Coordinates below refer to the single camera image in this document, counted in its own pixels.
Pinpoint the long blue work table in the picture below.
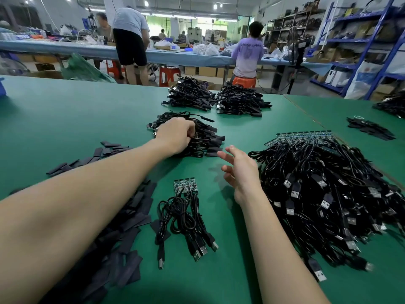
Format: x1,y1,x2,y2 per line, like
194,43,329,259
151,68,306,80
0,40,333,75

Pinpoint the black tripod stand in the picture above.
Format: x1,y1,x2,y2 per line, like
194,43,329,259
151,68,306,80
275,35,314,95

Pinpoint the large pile of black cables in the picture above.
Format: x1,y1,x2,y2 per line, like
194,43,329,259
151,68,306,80
248,135,405,282

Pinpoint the orange plastic stool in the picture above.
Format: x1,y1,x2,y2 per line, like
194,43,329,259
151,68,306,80
232,76,257,89

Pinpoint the blue metal shelving rack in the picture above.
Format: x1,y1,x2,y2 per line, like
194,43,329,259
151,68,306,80
309,0,405,100

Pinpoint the person's left hand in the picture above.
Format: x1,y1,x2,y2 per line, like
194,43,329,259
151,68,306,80
154,117,197,157

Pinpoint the huge heap of black cables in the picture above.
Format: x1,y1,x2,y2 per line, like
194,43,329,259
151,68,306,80
373,90,405,119

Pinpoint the pile of black sleeve strips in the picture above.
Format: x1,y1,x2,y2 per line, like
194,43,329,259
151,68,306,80
9,141,159,304

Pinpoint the dark storage shelf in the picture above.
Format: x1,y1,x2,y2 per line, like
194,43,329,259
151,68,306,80
266,0,322,54

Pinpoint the green plastic bag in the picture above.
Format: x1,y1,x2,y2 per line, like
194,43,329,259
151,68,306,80
61,52,118,83

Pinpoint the small bundle of cables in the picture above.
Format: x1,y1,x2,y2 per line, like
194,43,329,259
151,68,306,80
347,116,397,141

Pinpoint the heap of finished black cables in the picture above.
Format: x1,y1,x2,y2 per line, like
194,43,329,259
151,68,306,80
147,111,226,158

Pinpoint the person's left forearm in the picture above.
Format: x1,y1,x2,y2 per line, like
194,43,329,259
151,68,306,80
0,139,175,304

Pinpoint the person's right forearm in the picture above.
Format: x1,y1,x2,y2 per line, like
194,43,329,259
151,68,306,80
239,190,331,304

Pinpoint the white plastic bag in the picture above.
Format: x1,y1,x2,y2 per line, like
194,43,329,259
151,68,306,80
345,60,383,100

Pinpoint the joined bunch of black cables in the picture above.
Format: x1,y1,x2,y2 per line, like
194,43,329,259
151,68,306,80
154,177,220,271

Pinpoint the bundle of black cables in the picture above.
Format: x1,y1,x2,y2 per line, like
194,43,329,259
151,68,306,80
214,84,273,118
161,76,217,112

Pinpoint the person's right hand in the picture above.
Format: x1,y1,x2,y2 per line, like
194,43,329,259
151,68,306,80
217,145,263,206

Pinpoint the open cardboard box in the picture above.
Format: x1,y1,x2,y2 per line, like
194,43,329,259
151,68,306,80
25,69,64,80

